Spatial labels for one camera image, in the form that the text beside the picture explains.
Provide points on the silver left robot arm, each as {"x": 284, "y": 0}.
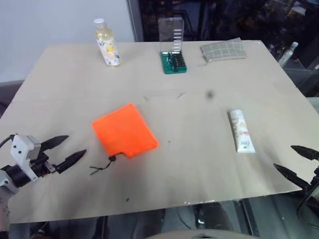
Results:
{"x": 7, "y": 180}

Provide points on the white Dove cream tube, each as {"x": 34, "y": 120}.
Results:
{"x": 241, "y": 131}

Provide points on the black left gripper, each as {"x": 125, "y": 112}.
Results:
{"x": 41, "y": 163}

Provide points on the clear floral drink bottle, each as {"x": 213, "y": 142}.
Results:
{"x": 107, "y": 42}

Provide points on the green screwdriver bit case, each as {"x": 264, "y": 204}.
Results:
{"x": 173, "y": 46}

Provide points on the white spray bottle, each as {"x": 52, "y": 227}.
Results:
{"x": 287, "y": 53}

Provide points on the grey checked cloth pouch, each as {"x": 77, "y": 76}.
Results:
{"x": 224, "y": 50}

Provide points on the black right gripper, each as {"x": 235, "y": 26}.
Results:
{"x": 314, "y": 183}

